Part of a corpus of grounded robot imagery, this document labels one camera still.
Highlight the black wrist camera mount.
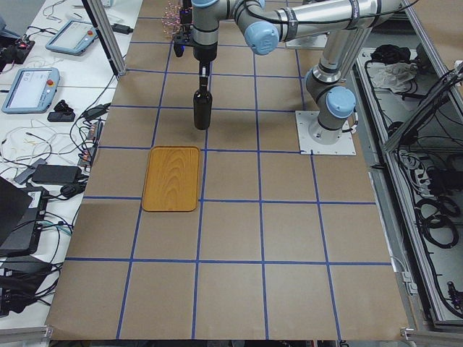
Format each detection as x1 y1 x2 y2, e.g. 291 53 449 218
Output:
172 30 195 58

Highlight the teach pendant upper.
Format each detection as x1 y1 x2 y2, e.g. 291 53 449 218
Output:
45 20 98 56

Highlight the black power adapter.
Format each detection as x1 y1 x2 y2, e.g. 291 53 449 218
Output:
31 164 82 185

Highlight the dark wine bottle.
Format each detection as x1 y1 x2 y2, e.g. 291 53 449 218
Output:
193 77 213 130

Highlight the teach pendant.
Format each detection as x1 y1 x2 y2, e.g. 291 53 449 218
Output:
1 67 60 114
45 20 98 56

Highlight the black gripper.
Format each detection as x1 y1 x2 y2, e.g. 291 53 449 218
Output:
193 43 217 77

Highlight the copper wire bottle basket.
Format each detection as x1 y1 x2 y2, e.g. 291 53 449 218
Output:
161 0 182 38

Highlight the black laptop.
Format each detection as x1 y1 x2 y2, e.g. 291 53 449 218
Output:
1 178 48 257

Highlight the wooden tray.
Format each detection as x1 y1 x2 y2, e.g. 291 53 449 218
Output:
142 146 200 213

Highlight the aluminium frame post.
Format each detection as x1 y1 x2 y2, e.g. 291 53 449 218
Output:
82 0 126 79

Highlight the teach pendant lower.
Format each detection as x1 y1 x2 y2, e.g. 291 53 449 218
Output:
1 67 60 114

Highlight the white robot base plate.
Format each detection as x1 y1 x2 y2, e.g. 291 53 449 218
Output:
295 111 356 156

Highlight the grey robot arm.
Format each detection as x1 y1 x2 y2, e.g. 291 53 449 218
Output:
189 1 402 145

